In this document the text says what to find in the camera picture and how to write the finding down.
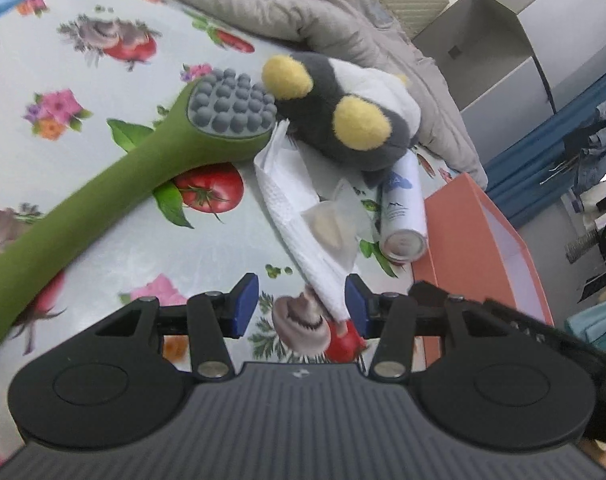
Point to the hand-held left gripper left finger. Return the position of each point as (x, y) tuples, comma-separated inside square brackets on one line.
[(245, 307)]

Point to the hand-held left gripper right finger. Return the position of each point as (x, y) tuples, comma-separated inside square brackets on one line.
[(357, 310)]

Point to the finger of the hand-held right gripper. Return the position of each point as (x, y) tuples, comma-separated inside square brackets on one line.
[(425, 294)]

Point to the orange cardboard shoe box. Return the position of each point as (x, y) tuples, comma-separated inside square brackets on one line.
[(463, 240)]

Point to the white paper tissue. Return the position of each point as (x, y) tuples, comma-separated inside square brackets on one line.
[(293, 210)]

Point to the teal cloth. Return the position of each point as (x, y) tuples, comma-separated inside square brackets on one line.
[(595, 327)]

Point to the white spray bottle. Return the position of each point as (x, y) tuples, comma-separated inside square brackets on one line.
[(403, 210)]

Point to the clear plastic packet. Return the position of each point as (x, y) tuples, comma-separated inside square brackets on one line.
[(333, 225)]

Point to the blue curtain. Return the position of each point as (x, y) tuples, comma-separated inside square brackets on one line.
[(528, 170)]

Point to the grey white penguin plush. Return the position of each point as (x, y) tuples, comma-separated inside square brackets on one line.
[(363, 110)]

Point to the hanging clothes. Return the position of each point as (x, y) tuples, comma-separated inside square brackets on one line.
[(595, 145)]

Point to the floral printed mat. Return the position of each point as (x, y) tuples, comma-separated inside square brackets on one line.
[(83, 85)]

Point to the white wardrobe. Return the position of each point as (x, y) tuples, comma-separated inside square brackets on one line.
[(533, 35)]

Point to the grey quilt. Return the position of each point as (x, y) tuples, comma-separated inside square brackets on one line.
[(283, 5)]

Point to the grey switch plate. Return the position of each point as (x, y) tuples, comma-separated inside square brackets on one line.
[(453, 52)]

